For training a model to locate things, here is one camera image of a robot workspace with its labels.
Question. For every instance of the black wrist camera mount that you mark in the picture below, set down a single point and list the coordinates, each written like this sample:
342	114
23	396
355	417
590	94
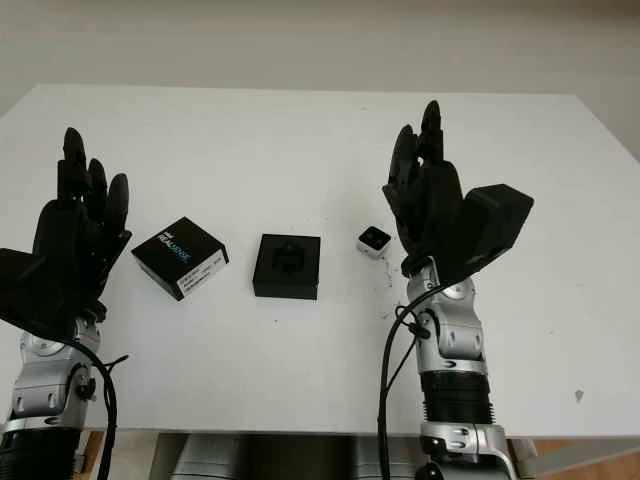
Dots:
495	225
25	287

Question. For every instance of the silver and black robot torso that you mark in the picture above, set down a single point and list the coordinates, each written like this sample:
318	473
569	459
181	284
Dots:
300	457

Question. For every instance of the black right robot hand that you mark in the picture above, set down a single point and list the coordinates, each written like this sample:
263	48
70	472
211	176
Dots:
425	205

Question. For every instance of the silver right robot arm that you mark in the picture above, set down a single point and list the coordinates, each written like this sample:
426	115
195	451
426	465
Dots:
457	350

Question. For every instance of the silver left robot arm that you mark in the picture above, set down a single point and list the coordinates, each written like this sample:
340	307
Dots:
45	380

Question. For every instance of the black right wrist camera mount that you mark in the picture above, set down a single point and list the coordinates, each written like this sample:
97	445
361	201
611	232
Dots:
495	225

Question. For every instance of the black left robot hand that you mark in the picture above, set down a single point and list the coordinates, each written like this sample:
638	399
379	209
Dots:
75	235

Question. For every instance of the black RealSense box lid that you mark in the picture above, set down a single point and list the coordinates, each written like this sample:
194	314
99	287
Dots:
175	252

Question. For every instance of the black camera box base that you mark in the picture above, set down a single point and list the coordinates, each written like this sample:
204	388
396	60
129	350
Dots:
265	280

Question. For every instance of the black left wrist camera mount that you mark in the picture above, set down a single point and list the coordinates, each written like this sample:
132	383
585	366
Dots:
25	287

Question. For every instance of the small silver depth camera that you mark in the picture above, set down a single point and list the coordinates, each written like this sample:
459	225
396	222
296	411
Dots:
371	239

